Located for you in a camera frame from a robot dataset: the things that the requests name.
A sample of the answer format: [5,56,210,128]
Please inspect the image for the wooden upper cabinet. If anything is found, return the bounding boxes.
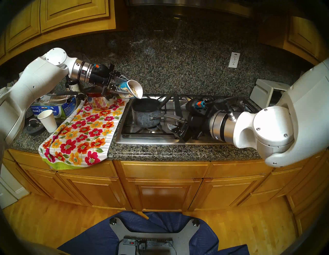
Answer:
[0,0,116,66]
[258,15,329,66]

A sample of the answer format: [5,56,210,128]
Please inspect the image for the white panelled door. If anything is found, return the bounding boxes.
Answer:
[0,165,29,210]

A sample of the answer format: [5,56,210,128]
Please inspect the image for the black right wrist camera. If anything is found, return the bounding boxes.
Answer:
[186,97,210,115]

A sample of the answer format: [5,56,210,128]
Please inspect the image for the blue foil roll box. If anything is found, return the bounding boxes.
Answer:
[31,94,79,119]

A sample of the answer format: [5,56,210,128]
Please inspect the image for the blue oatmeal paper cup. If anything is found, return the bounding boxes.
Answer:
[116,80,143,99]

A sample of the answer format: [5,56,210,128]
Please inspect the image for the steel pot red inside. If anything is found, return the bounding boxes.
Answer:
[55,86,124,111]

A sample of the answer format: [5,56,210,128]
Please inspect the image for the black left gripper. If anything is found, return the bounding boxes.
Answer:
[89,64,129,96]

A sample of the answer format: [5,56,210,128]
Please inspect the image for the dark speckled saucepan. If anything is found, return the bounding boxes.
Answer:
[132,98,186,128]

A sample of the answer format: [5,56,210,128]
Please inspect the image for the stainless steel gas cooktop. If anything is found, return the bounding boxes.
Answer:
[115,94,260,145]

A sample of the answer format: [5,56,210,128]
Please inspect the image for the plain white paper cup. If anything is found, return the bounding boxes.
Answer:
[38,110,58,133]

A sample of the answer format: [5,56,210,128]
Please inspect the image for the dark blue cloth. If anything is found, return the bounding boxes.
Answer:
[57,211,250,255]

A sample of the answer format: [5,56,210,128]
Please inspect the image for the white countertop appliance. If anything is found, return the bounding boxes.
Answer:
[249,79,291,110]

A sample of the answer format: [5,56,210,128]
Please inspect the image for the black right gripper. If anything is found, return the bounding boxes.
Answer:
[167,97,215,141]

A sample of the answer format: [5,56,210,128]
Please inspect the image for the grey power strip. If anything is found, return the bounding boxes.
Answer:
[123,237,174,247]

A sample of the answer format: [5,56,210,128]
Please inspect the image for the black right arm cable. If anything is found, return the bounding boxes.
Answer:
[206,96,259,120]

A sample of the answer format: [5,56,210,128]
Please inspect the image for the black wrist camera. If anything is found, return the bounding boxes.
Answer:
[186,97,210,115]
[91,63,109,76]

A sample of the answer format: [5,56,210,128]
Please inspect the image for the white wall power outlet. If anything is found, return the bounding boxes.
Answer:
[228,52,241,69]

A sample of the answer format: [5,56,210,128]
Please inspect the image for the dark bottle white label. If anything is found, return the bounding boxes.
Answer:
[66,78,80,92]

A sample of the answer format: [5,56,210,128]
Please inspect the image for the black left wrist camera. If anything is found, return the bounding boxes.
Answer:
[91,63,109,76]

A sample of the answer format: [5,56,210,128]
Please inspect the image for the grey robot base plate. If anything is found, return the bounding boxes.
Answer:
[109,217,201,255]

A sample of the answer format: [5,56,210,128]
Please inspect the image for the floral kitchen towel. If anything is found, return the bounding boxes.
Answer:
[38,97,131,170]

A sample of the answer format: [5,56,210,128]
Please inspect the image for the steel range hood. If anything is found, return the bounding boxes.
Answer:
[125,0,252,17]

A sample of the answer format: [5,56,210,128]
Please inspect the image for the wooden base cabinets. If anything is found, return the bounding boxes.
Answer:
[3,148,329,237]

